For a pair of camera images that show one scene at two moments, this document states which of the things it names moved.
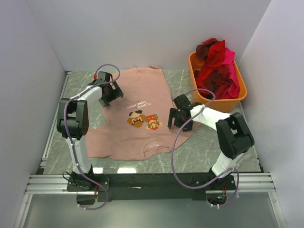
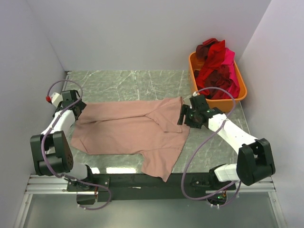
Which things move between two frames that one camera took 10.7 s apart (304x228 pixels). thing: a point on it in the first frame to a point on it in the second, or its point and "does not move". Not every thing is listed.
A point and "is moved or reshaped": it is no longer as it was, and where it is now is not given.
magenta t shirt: x=233 y=91 does not move
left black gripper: x=117 y=90 to x=81 y=105
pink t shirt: x=137 y=126 is moved or reshaped
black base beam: x=157 y=187 does not move
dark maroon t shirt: x=202 y=51 does not move
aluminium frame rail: x=49 y=184 does not move
